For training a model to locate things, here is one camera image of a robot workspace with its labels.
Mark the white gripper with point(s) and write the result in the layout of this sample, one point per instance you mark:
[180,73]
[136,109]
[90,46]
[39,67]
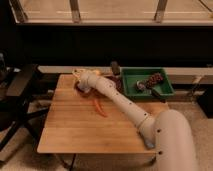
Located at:
[87,81]

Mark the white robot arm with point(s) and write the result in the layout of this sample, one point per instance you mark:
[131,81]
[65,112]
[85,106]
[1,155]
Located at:
[169,132]

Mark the green plastic tray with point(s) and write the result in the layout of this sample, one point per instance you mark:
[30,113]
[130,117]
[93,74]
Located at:
[131,75]

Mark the dark round object in tray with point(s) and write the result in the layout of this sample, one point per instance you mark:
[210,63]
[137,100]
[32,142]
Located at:
[140,86]

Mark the orange carrot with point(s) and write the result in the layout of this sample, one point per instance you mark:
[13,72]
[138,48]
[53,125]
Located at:
[99,108]

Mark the dark can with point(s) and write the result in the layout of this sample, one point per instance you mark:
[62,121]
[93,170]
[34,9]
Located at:
[115,68]

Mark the purple bowl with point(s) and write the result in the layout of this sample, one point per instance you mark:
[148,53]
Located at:
[116,80]

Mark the bunch of dark grapes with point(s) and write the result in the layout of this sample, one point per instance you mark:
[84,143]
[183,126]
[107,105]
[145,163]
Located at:
[153,80]

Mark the black office chair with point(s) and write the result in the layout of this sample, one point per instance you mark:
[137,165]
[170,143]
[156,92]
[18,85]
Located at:
[15,99]

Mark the blue sponge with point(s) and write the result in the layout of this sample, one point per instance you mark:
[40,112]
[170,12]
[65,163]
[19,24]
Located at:
[150,145]

